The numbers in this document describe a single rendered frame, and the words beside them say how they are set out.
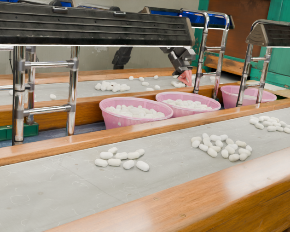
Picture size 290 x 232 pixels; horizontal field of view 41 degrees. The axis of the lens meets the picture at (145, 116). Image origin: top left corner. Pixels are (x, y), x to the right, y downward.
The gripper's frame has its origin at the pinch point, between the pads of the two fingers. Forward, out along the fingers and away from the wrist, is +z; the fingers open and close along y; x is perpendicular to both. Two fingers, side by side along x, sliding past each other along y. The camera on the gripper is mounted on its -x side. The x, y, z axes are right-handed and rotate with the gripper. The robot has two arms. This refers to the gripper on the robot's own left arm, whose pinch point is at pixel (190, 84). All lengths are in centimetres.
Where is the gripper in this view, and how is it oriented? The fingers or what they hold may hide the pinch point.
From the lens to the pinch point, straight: 194.2
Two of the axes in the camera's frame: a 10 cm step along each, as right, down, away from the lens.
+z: 4.3, 8.5, -3.1
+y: 7.3, -1.2, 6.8
